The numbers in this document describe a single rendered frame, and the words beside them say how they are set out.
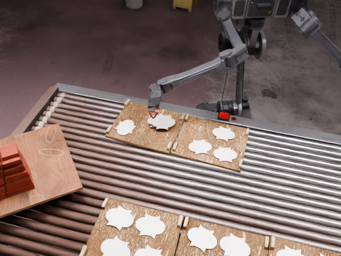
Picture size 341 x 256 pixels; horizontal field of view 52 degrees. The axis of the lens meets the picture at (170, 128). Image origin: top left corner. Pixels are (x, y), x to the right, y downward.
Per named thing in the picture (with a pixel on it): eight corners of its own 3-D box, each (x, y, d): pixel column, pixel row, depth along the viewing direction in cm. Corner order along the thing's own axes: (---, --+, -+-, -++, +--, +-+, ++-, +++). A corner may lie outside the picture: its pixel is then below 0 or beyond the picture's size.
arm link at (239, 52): (253, 61, 190) (249, 46, 184) (229, 71, 193) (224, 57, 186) (231, 22, 222) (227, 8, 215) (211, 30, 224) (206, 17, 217)
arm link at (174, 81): (235, 62, 196) (230, 46, 189) (237, 68, 192) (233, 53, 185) (164, 90, 204) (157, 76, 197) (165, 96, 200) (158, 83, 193)
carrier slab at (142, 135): (128, 102, 239) (128, 100, 238) (185, 116, 230) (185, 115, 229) (105, 136, 215) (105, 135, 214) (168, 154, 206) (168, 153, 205)
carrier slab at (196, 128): (186, 116, 230) (186, 114, 229) (249, 131, 223) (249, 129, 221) (171, 154, 206) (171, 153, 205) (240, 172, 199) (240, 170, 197)
